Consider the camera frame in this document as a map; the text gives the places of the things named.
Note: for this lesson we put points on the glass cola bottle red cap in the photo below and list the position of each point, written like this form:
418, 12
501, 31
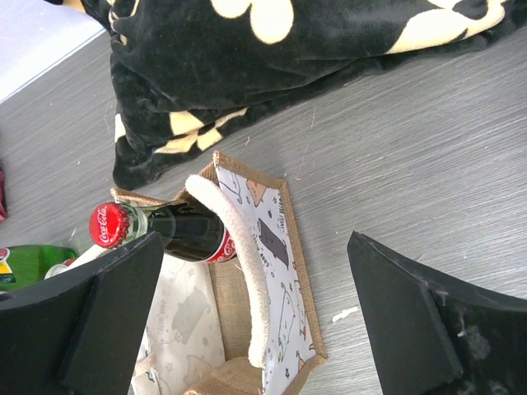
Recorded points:
189, 230

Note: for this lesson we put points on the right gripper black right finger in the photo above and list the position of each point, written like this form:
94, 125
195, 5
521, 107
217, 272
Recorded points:
431, 333

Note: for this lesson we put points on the green bottle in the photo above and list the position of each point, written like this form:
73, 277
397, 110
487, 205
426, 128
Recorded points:
25, 265

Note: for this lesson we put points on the burlap canvas cat-print bag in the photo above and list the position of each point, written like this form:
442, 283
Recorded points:
245, 326

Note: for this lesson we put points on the black floral fleece blanket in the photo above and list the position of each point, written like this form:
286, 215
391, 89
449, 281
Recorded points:
187, 74

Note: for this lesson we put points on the pink folded cloth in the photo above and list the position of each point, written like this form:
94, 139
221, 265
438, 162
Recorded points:
3, 204

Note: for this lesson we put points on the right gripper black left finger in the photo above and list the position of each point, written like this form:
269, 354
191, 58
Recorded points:
79, 332

